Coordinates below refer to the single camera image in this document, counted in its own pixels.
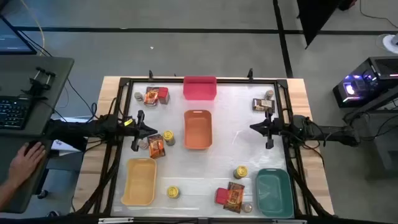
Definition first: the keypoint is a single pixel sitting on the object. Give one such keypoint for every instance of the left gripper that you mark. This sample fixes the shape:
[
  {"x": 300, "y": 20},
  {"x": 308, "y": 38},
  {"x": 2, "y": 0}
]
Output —
[{"x": 140, "y": 116}]

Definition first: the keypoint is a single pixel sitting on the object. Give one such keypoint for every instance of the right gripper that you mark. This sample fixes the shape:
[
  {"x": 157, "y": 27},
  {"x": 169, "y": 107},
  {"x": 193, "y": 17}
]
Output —
[{"x": 270, "y": 143}]

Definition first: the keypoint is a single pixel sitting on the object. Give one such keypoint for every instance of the small glass spice jar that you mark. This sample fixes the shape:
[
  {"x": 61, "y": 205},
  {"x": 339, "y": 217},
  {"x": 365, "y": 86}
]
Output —
[
  {"x": 269, "y": 94},
  {"x": 143, "y": 144},
  {"x": 138, "y": 96}
]

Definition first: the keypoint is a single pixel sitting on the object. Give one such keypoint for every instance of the orange foil spice packet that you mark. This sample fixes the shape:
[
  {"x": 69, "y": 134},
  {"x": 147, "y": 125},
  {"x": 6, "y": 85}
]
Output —
[
  {"x": 156, "y": 147},
  {"x": 151, "y": 96},
  {"x": 235, "y": 199}
]

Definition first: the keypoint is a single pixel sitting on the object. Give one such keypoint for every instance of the yellow lid spice jar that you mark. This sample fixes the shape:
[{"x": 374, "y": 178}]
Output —
[
  {"x": 173, "y": 192},
  {"x": 168, "y": 136},
  {"x": 241, "y": 171}
]

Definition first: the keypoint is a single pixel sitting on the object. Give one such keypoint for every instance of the brown white-label spice packet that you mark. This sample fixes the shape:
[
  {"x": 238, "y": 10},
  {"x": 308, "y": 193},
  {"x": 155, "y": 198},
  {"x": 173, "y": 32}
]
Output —
[{"x": 262, "y": 105}]

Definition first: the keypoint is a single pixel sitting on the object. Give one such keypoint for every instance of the red smoked paprika tin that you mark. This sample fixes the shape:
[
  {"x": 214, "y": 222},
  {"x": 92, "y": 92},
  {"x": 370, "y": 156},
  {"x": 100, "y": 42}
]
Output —
[
  {"x": 221, "y": 196},
  {"x": 163, "y": 95}
]

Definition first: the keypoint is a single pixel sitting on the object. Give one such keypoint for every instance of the small silver can bottom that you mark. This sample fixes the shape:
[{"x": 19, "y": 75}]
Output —
[{"x": 247, "y": 208}]

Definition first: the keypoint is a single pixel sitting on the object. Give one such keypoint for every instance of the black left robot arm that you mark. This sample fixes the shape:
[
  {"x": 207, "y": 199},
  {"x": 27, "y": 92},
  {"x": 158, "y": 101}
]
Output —
[{"x": 102, "y": 127}]

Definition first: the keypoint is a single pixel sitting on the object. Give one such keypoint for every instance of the person's forearm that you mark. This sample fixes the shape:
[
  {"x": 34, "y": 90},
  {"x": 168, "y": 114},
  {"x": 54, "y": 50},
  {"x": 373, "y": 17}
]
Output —
[{"x": 6, "y": 194}]

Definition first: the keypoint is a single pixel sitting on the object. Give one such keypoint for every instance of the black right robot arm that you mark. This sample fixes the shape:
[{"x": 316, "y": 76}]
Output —
[{"x": 329, "y": 132}]

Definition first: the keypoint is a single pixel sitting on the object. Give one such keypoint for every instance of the yellow tape label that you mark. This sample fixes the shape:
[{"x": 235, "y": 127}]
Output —
[{"x": 127, "y": 122}]

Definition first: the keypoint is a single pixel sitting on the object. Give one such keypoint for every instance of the white glossy table sheet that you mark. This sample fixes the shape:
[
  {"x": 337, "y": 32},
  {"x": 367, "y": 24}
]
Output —
[{"x": 236, "y": 149}]

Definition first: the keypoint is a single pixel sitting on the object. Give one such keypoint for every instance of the orange plastic bin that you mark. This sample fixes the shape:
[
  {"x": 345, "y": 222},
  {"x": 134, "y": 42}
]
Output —
[{"x": 198, "y": 130}]

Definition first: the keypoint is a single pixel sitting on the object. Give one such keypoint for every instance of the yellow plastic bin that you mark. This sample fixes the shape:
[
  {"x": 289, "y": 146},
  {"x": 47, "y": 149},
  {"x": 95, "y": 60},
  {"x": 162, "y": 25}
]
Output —
[{"x": 140, "y": 183}]

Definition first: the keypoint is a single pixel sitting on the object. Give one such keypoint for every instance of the red plastic bin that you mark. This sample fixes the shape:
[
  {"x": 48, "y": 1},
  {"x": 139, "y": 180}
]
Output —
[{"x": 199, "y": 90}]

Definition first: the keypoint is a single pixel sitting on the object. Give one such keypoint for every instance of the teal plastic bin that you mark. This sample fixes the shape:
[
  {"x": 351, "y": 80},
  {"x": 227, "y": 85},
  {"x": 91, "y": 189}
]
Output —
[{"x": 275, "y": 194}]

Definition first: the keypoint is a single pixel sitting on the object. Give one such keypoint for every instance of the white paper sheet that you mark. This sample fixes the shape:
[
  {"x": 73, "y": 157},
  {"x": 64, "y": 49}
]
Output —
[{"x": 66, "y": 151}]

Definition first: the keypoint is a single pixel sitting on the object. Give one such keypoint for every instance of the black lit computer tower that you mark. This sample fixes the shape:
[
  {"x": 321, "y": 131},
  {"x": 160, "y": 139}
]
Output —
[{"x": 367, "y": 81}]

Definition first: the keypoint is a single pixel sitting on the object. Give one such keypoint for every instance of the black desk caster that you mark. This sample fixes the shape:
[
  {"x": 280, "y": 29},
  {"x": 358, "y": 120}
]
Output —
[{"x": 42, "y": 194}]

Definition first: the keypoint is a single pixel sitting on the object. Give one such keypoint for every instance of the grey equipment stand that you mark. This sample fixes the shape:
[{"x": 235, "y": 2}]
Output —
[{"x": 385, "y": 137}]

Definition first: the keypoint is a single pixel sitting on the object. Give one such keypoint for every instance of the person's hand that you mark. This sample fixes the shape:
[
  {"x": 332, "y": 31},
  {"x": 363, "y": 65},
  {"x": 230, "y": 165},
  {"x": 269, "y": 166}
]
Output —
[{"x": 26, "y": 161}]

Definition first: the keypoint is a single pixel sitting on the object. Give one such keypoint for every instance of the black backlit keyboard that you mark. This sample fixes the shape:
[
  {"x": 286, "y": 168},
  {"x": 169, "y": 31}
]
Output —
[{"x": 12, "y": 112}]

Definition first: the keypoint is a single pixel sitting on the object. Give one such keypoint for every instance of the grey desk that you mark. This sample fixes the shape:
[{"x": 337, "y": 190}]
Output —
[{"x": 18, "y": 77}]

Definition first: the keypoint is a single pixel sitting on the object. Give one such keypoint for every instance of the white fan base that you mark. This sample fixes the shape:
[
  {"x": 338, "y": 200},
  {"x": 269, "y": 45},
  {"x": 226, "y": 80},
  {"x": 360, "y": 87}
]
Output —
[{"x": 390, "y": 43}]

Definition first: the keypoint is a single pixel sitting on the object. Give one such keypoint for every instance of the computer monitor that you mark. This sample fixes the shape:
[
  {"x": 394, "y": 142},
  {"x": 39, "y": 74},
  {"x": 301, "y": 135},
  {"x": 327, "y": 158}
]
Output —
[{"x": 12, "y": 39}]

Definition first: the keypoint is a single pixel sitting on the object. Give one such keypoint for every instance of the black table frame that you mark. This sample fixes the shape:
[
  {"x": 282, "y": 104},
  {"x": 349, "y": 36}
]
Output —
[{"x": 236, "y": 81}]

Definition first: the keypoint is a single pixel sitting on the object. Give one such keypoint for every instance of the black frame clamp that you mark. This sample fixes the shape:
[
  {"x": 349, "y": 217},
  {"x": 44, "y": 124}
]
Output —
[
  {"x": 250, "y": 73},
  {"x": 150, "y": 74}
]

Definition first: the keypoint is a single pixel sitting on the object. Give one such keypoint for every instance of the silver bottom bracket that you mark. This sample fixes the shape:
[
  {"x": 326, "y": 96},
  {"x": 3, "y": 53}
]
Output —
[
  {"x": 115, "y": 220},
  {"x": 289, "y": 221}
]

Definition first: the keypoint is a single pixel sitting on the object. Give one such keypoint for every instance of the black desk clamp mount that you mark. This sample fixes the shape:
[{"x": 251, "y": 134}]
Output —
[{"x": 38, "y": 82}]

